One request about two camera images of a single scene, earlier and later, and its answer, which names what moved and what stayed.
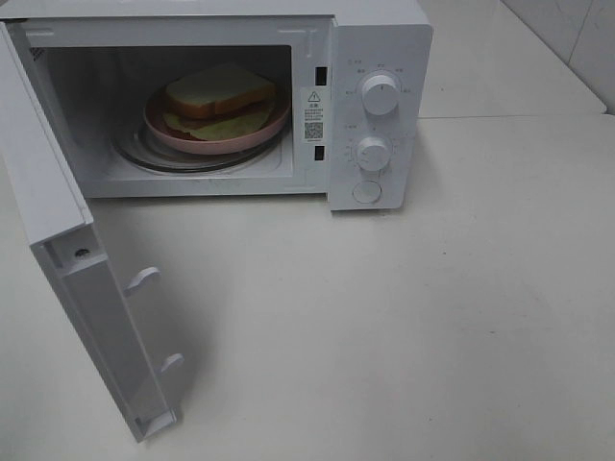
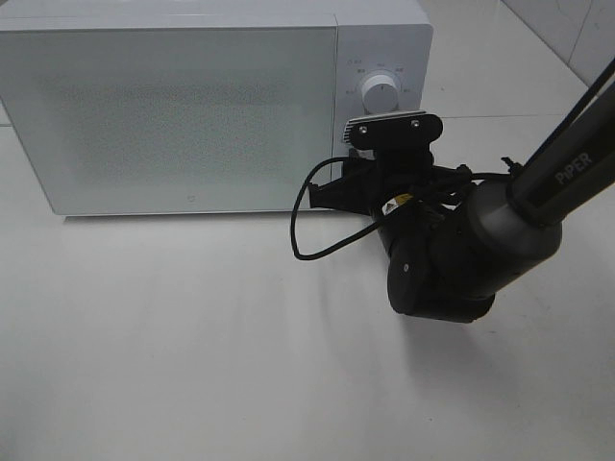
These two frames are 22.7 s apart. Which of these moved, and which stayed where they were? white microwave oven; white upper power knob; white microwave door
Moved: white microwave door
Stayed: white upper power knob; white microwave oven
